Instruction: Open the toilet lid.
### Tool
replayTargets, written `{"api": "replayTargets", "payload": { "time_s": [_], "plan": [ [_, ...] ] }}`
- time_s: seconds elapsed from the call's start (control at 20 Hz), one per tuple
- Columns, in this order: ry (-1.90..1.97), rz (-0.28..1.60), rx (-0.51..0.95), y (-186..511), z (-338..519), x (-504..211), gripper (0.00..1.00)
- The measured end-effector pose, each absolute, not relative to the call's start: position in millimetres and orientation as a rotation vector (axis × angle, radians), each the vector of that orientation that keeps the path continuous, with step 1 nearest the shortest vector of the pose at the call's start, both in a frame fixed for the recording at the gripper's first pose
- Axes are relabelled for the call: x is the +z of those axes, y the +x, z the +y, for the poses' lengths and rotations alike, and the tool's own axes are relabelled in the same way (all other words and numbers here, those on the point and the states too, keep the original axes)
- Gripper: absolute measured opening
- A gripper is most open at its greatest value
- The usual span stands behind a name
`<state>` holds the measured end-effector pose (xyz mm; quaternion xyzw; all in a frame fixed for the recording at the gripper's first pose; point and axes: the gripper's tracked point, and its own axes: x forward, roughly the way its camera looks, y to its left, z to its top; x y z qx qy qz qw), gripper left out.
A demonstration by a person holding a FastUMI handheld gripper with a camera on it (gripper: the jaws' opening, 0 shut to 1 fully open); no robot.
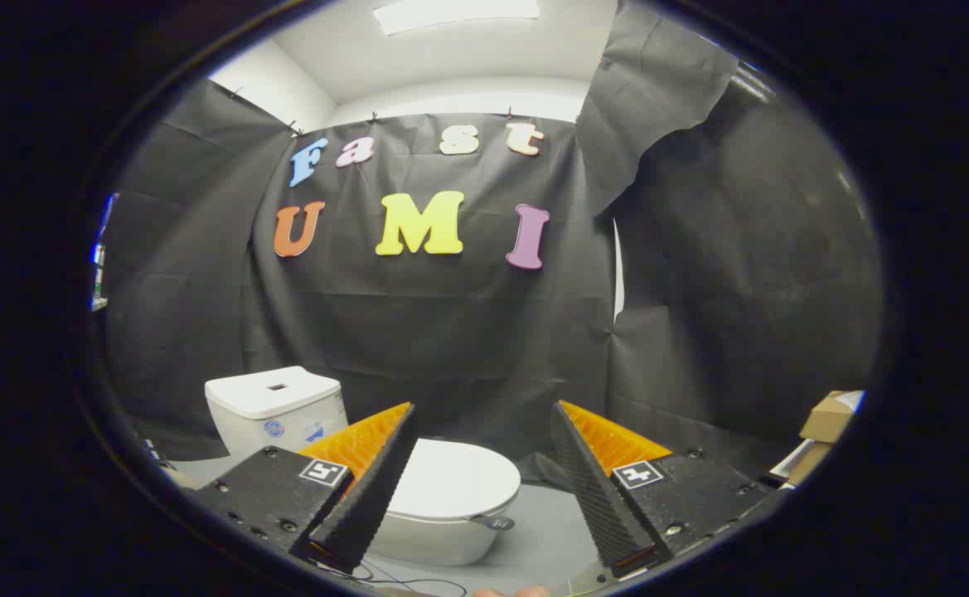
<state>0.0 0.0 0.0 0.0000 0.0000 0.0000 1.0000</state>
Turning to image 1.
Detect black backdrop cloth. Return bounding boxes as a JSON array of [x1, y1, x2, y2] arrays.
[[94, 0, 883, 486]]

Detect thin black cables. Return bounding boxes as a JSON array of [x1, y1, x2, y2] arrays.
[[310, 557, 468, 597]]

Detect white toilet lid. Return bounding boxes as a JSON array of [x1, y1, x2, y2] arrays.
[[385, 439, 522, 522]]

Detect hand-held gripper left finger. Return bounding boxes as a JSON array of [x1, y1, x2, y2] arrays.
[[192, 402, 419, 575]]

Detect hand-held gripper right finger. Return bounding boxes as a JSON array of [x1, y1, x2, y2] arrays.
[[550, 400, 773, 580]]

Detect brown cardboard box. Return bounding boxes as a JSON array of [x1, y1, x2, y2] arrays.
[[799, 390, 866, 444]]

